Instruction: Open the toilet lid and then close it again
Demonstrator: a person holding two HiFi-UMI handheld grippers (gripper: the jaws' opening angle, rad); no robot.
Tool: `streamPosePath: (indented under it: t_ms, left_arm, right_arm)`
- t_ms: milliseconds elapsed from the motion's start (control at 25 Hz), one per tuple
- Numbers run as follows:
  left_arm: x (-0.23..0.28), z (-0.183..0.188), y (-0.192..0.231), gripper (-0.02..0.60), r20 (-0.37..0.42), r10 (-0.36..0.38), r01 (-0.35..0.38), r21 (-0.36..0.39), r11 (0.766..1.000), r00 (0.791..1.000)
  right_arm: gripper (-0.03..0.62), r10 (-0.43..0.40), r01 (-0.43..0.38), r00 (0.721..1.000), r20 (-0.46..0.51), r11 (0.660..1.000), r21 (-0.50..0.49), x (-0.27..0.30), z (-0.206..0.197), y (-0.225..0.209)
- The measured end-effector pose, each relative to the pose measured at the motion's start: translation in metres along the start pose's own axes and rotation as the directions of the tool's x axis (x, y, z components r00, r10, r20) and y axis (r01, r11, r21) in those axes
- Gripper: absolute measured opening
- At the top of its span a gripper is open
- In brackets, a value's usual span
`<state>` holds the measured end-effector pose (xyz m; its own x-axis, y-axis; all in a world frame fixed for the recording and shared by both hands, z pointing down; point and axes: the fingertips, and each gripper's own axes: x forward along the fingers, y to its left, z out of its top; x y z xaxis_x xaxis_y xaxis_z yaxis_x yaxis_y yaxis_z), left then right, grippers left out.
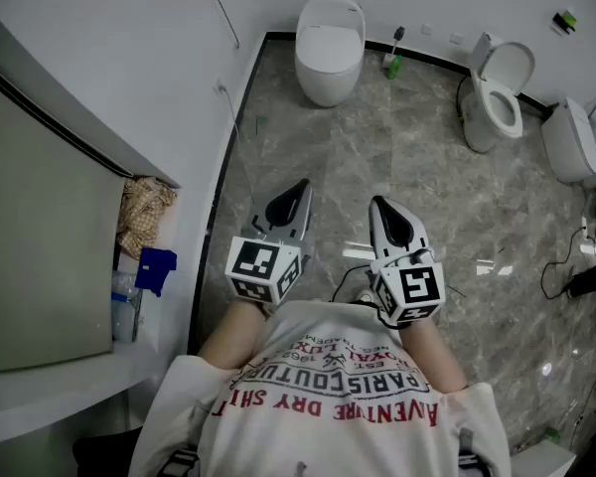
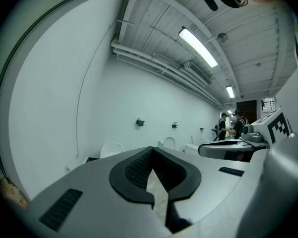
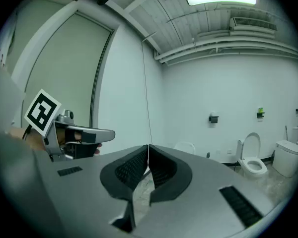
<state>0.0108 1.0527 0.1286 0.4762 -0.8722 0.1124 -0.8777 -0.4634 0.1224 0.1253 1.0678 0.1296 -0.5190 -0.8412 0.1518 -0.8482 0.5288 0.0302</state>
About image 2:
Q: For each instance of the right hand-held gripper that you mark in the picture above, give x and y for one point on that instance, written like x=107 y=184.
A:
x=275 y=125

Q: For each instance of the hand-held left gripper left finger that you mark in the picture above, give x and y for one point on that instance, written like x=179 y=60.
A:
x=101 y=207

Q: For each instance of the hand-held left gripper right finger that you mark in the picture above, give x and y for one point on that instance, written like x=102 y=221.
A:
x=208 y=182

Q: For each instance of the white plastic helmet-like dome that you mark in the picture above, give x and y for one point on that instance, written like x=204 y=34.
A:
x=111 y=154

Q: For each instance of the dark brown door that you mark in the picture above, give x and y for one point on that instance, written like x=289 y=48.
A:
x=248 y=108

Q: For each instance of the ceiling tube light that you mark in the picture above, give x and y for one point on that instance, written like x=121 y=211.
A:
x=230 y=92
x=198 y=47

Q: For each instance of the black window railing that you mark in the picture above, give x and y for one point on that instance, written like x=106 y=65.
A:
x=268 y=104

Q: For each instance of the ceiling air conditioner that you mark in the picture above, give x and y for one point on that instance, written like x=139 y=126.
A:
x=198 y=72

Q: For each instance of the beige crumpled material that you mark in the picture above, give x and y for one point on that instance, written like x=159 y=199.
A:
x=13 y=192

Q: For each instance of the round ceiling detector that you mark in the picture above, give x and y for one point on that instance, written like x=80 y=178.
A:
x=222 y=37

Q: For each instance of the white ceiling pipe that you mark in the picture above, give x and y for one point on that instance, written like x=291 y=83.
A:
x=139 y=60
x=139 y=54

